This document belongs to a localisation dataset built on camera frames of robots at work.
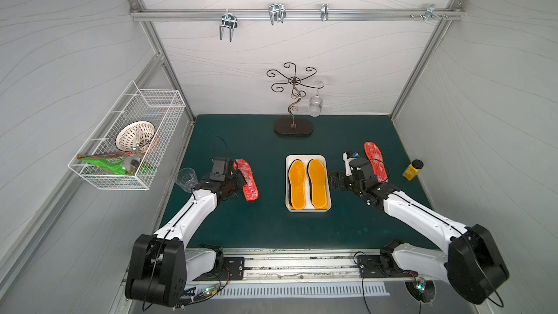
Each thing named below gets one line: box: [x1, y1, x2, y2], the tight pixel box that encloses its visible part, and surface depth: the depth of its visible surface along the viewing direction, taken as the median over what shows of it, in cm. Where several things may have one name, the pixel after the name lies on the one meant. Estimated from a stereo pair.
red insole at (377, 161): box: [364, 141, 389, 184], surface depth 103 cm
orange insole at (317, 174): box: [307, 159, 328, 211], surface depth 95 cm
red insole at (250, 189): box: [233, 158, 260, 202], surface depth 90 cm
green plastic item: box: [77, 154, 136, 176], surface depth 55 cm
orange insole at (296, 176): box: [287, 159, 306, 211], surface depth 93 cm
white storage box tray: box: [284, 154, 333, 213], surface depth 93 cm
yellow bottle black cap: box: [402, 159, 424, 181], surface depth 93 cm
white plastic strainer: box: [114, 120, 157, 155], surface depth 67 cm
